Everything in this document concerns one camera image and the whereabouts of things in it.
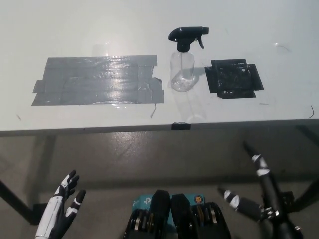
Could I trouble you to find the grey duct tape patch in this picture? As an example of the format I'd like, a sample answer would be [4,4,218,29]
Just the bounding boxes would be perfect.
[31,54,165,107]

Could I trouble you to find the clear plastic bottle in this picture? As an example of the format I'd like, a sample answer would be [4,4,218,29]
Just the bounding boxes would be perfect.
[169,49,195,93]

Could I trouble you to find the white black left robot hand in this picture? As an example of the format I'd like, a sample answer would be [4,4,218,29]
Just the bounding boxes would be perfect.
[34,170,87,239]

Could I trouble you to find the black table leg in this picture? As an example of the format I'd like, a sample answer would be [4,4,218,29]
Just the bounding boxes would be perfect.
[294,171,319,207]
[0,178,34,226]

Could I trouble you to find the small black tape strip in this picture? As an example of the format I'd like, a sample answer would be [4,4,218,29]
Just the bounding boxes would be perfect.
[171,122,192,131]

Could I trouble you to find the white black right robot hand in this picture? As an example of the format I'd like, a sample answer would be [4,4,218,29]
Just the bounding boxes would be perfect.
[217,141,309,239]

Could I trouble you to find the black spray trigger lid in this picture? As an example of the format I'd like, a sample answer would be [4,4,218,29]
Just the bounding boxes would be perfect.
[168,26,210,53]

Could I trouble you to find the black teal robot torso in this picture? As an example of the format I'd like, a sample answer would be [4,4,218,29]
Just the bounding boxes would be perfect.
[122,189,232,239]

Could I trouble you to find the black tape patch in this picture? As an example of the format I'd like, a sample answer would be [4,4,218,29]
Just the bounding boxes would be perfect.
[204,58,264,100]

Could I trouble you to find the black table foot plate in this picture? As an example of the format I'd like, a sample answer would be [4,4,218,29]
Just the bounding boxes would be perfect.
[280,191,296,214]
[32,203,50,226]

